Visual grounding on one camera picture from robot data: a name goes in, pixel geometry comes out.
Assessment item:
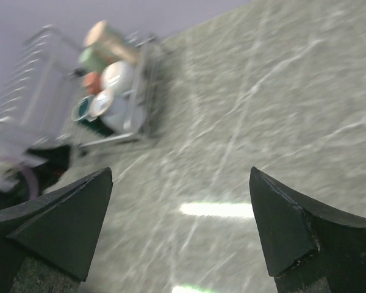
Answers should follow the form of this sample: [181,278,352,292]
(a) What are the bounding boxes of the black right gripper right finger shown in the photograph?
[249,167,366,292]

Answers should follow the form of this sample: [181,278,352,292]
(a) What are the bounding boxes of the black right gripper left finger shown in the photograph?
[0,167,113,292]

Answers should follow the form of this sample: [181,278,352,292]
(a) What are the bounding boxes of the dark green mug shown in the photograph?
[71,95,114,137]

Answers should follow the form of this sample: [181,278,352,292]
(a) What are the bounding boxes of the light blue footed cup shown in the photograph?
[89,89,132,134]

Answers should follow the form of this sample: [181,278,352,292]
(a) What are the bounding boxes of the pink cup with red handle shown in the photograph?
[82,71,102,95]

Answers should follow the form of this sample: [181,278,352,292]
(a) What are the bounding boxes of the light green cup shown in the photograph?
[79,48,108,73]

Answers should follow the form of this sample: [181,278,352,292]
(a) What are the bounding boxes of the tall beige dragon mug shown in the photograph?
[83,20,140,65]

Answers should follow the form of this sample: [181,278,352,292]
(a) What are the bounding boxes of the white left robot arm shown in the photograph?
[0,144,72,210]

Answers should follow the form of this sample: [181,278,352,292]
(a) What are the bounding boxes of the silver wire dish rack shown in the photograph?
[0,26,168,161]

